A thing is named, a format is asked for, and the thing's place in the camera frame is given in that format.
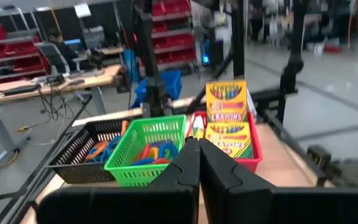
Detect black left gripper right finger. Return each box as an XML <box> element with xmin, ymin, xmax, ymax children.
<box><xmin>199</xmin><ymin>138</ymin><xmax>275</xmax><ymax>224</ymax></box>

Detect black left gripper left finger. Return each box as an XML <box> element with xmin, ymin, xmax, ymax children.
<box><xmin>149</xmin><ymin>138</ymin><xmax>201</xmax><ymax>224</ymax></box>

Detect blue coil wristband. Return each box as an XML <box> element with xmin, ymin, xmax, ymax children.
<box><xmin>132</xmin><ymin>157</ymin><xmax>155</xmax><ymax>166</ymax></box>
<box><xmin>93</xmin><ymin>136</ymin><xmax>122</xmax><ymax>163</ymax></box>
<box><xmin>157</xmin><ymin>141</ymin><xmax>180</xmax><ymax>161</ymax></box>

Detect red plastic basket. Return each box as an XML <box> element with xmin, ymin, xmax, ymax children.
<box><xmin>185</xmin><ymin>110</ymin><xmax>264</xmax><ymax>173</ymax></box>

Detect green plastic basket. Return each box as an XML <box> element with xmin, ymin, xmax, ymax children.
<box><xmin>103</xmin><ymin>114</ymin><xmax>188</xmax><ymax>187</ymax></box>

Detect wooden riser shelf black legs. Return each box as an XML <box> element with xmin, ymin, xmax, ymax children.
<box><xmin>20</xmin><ymin>123</ymin><xmax>335</xmax><ymax>224</ymax></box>

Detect green yellow cardboard box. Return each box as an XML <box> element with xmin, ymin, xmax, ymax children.
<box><xmin>204</xmin><ymin>121</ymin><xmax>254</xmax><ymax>159</ymax></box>
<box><xmin>205</xmin><ymin>80</ymin><xmax>249</xmax><ymax>123</ymax></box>

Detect black plastic basket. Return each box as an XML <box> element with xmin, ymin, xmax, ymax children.
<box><xmin>45</xmin><ymin>119</ymin><xmax>130</xmax><ymax>184</ymax></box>

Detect wooden desk grey legs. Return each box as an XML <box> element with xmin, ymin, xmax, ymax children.
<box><xmin>0</xmin><ymin>63</ymin><xmax>124</xmax><ymax>172</ymax></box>

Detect grey office chair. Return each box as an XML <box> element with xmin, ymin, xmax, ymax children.
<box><xmin>35</xmin><ymin>42</ymin><xmax>71</xmax><ymax>75</ymax></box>

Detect white red small box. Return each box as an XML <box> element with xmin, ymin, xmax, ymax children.
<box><xmin>191</xmin><ymin>113</ymin><xmax>207</xmax><ymax>140</ymax></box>

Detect blue storage bins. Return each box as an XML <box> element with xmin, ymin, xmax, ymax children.
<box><xmin>131</xmin><ymin>70</ymin><xmax>183</xmax><ymax>108</ymax></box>

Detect red bin shelf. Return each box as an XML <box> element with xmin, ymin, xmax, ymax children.
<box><xmin>0</xmin><ymin>23</ymin><xmax>51</xmax><ymax>85</ymax></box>
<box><xmin>149</xmin><ymin>0</ymin><xmax>197</xmax><ymax>71</ymax></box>

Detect black laptop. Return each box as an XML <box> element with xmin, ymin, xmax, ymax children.
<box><xmin>3</xmin><ymin>83</ymin><xmax>42</xmax><ymax>96</ymax></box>

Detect white paper sheet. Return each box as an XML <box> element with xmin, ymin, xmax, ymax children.
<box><xmin>73</xmin><ymin>2</ymin><xmax>92</xmax><ymax>19</ymax></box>

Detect black table camera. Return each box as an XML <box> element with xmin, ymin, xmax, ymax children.
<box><xmin>306</xmin><ymin>144</ymin><xmax>333</xmax><ymax>171</ymax></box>

